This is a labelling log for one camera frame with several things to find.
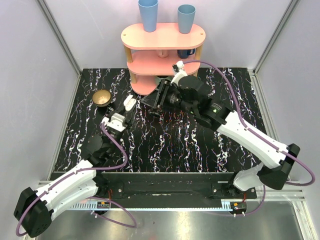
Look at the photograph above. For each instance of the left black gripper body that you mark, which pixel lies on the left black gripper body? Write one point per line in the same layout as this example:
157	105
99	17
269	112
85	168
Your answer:
126	116

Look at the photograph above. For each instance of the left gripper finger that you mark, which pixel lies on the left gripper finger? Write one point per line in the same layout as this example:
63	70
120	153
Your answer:
129	118
120	110

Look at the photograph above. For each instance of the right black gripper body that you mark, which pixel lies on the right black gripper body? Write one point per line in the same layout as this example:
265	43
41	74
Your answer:
171	98

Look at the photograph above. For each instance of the white oval case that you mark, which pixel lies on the white oval case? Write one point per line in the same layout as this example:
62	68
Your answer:
129	103

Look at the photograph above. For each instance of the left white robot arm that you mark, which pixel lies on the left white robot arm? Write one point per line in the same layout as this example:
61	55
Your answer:
37	208

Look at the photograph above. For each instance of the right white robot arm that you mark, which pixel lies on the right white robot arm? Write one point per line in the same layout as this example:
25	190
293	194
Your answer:
192	96

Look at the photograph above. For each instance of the pink three-tier wooden shelf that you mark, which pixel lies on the pink three-tier wooden shelf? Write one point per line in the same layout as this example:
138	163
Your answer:
142	60

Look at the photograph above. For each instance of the pink mug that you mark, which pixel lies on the pink mug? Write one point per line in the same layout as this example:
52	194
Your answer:
162	53

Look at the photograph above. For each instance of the dark blue mug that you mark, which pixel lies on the dark blue mug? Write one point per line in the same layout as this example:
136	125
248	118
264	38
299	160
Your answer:
185	53

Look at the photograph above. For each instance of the right light blue tumbler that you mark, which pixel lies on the right light blue tumbler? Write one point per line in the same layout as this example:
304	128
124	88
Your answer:
185	18

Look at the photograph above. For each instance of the light blue tumbler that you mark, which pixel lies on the light blue tumbler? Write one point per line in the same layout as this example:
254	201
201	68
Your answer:
149	13
185	18

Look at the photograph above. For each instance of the left light blue tumbler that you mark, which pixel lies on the left light blue tumbler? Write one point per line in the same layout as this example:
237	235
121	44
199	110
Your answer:
149	13

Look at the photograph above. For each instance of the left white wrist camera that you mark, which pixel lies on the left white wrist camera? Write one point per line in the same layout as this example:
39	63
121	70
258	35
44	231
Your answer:
116	122

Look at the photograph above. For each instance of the black mounting base plate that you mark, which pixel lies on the black mounting base plate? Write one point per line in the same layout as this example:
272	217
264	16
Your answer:
208	184

